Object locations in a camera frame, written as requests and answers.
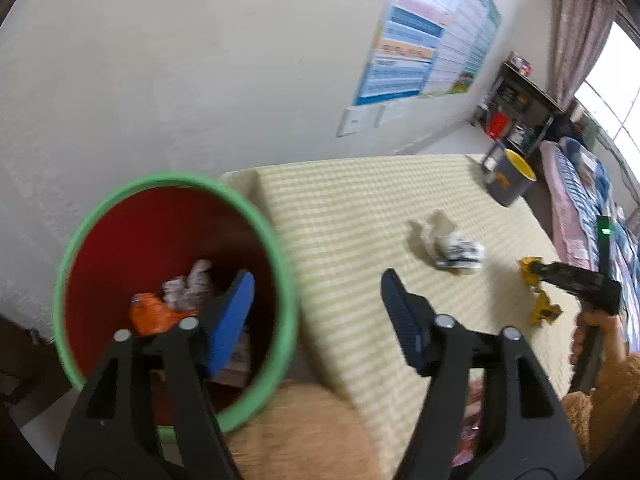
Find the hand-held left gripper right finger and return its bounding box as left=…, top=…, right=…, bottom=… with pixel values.
left=380, top=268, right=587, bottom=480

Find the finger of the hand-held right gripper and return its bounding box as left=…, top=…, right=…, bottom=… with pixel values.
left=529, top=261, right=593, bottom=295

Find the yellow checked tablecloth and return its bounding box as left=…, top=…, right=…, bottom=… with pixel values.
left=220, top=152, right=581, bottom=480

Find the pink patterned curtain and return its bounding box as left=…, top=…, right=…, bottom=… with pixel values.
left=537, top=0, right=613, bottom=111

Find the dark clothes pile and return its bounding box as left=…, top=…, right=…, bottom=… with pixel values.
left=552, top=112, right=581, bottom=136

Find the person's right hand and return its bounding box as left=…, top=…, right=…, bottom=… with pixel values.
left=570, top=309, right=627, bottom=365

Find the large blue-bordered wall poster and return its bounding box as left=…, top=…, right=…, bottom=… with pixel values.
left=352, top=0, right=473, bottom=107

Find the grey mug with yellow inside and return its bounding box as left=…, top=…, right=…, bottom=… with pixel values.
left=482, top=141, right=537, bottom=207

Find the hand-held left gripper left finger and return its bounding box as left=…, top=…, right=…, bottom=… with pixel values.
left=54, top=269, right=257, bottom=480

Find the teal chart wall poster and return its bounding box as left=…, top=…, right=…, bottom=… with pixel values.
left=447, top=0, right=502, bottom=95

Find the pale chart wall poster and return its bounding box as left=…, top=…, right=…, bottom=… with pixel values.
left=419, top=0, right=493, bottom=97

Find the red bin with green rim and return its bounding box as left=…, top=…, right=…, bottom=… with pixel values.
left=54, top=172, right=300, bottom=445

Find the dark metal shelf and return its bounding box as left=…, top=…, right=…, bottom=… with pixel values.
left=472, top=60, right=563, bottom=158

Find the orange snack wrapper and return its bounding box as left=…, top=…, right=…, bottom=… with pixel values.
left=129, top=292, right=183, bottom=336

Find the red bag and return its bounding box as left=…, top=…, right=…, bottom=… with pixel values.
left=486, top=112, right=510, bottom=140

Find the yellow snack wrapper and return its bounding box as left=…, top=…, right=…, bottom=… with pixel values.
left=517, top=256, right=563, bottom=327

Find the bed with checked blanket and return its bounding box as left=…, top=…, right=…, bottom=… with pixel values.
left=537, top=137, right=640, bottom=351

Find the silver white wrapper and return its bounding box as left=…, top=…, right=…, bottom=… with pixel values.
left=409, top=210, right=487, bottom=273

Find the window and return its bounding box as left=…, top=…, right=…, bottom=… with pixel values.
left=575, top=20, right=640, bottom=161

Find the blue patterned quilt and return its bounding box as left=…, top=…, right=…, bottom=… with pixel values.
left=560, top=135, right=615, bottom=203

